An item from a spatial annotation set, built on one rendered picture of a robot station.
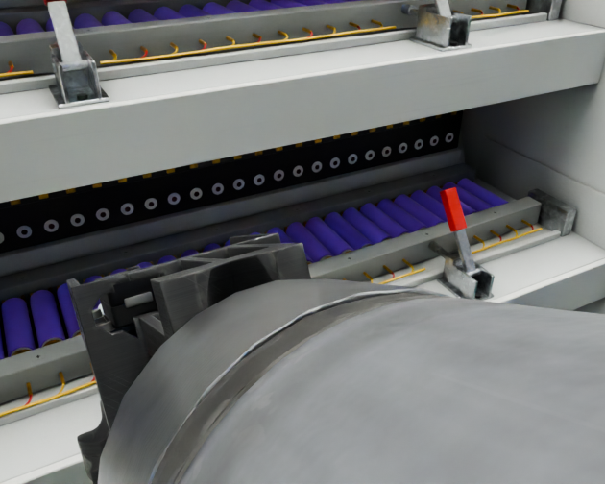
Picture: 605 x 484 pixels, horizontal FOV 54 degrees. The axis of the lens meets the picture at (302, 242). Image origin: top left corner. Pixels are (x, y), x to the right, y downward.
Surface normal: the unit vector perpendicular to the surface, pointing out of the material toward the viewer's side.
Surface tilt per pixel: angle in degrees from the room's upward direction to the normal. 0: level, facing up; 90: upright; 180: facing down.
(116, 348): 81
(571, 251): 20
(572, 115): 90
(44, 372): 111
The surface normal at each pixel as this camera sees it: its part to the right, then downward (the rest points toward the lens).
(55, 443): 0.00, -0.85
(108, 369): 0.40, -0.01
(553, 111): -0.89, 0.25
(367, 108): 0.46, 0.47
